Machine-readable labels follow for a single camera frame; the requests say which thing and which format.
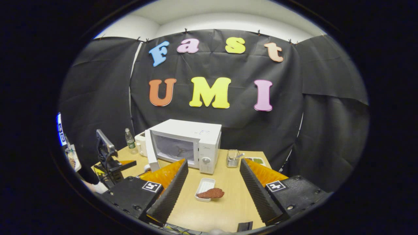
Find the metal mesh cup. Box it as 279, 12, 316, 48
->
227, 149, 241, 168

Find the white toaster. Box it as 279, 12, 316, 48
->
135, 131, 148, 157

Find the white rectangular tray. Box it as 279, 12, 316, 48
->
195, 178, 216, 202

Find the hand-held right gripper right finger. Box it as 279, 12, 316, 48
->
239, 158, 330, 226

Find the blue lit screen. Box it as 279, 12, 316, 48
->
56, 112, 68, 147

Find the brown meat piece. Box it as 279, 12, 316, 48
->
197, 188, 225, 199

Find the clear plastic water bottle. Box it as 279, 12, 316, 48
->
125, 128, 137, 154

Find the white microwave oven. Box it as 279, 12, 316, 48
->
145, 119, 222, 175

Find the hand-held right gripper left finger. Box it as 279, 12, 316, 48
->
101, 159, 189, 226

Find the pile of desk clutter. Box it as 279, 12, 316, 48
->
65, 144, 82, 172

